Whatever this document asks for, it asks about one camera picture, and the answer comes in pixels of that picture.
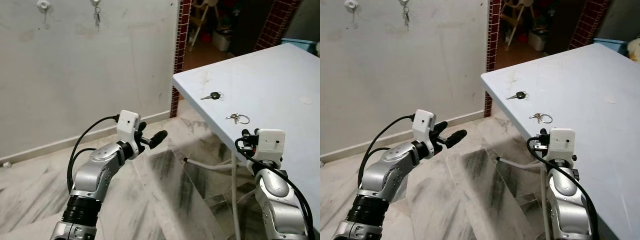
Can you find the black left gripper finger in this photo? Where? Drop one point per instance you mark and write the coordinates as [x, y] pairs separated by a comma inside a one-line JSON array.
[[440, 126], [456, 137], [159, 138], [142, 126]]

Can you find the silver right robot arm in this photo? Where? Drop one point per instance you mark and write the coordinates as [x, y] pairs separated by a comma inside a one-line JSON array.
[[565, 195], [275, 195]]

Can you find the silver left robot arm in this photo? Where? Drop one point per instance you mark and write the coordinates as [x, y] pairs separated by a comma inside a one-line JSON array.
[[385, 175], [95, 172]]

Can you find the black headed single key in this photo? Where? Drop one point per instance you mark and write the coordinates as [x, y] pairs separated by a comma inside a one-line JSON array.
[[215, 95], [521, 95]]

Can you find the pale blue plastic table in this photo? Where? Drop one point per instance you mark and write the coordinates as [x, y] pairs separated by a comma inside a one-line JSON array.
[[575, 82], [270, 82]]

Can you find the white metal table leg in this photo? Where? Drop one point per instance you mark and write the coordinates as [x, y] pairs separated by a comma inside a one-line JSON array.
[[235, 200]]

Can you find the white pot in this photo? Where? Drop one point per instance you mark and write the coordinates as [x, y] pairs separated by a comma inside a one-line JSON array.
[[222, 41], [538, 40]]

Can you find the red brick tiled pillar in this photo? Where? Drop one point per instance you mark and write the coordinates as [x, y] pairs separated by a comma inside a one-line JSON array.
[[182, 40], [494, 40]]

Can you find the blue box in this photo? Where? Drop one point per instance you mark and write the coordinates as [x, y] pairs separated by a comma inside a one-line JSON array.
[[300, 45], [612, 45]]

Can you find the wooden chair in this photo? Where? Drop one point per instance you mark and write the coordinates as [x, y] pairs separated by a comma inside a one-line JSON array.
[[514, 15], [204, 15]]

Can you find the pale yellow plush toy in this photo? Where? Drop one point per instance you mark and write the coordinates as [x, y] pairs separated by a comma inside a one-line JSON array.
[[635, 50]]

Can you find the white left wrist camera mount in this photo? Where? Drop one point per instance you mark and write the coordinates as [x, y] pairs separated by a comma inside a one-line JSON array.
[[128, 122], [424, 121]]

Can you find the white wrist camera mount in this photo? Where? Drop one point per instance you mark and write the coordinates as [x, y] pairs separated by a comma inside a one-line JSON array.
[[272, 145], [562, 144], [424, 121], [128, 122]]

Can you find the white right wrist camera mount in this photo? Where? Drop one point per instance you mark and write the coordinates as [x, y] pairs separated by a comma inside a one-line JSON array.
[[272, 145], [562, 144]]

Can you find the slanted red brick tiled wall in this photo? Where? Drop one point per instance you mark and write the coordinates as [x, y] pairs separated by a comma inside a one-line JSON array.
[[590, 22], [277, 22]]

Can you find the white square wall hook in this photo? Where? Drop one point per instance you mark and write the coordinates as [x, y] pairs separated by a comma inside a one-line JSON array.
[[96, 2], [351, 5], [43, 5], [404, 1]]

